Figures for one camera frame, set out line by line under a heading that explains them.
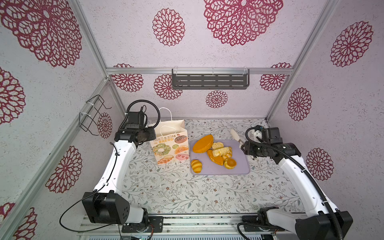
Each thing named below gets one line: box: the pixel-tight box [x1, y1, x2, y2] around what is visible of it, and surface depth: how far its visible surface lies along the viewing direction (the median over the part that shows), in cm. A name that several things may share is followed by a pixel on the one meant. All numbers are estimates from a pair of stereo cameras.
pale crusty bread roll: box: [212, 141, 224, 150], surface depth 102 cm
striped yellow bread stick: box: [222, 151, 233, 161], surface depth 97 cm
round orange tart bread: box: [223, 157, 237, 170], surface depth 93 cm
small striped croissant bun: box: [191, 159, 203, 174], surface depth 93 cm
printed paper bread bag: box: [149, 107, 190, 165], surface depth 86 cm
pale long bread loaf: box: [212, 146, 233, 159], surface depth 92 cm
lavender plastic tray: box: [190, 139, 250, 175], surface depth 96 cm
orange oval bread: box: [207, 149, 224, 166], surface depth 94 cm
